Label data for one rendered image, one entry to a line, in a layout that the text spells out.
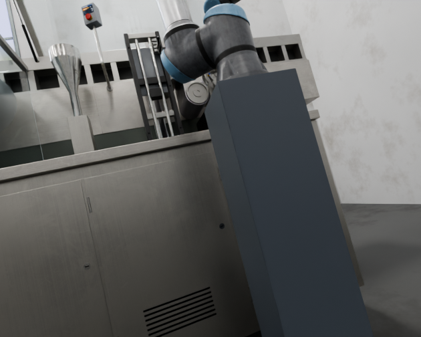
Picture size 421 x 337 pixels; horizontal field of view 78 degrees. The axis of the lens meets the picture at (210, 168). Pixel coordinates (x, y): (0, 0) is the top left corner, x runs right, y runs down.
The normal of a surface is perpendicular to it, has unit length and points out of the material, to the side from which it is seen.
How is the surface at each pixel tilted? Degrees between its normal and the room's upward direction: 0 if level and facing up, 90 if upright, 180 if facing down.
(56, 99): 90
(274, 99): 90
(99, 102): 90
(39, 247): 90
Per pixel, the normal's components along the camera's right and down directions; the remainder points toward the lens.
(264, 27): 0.18, -0.13
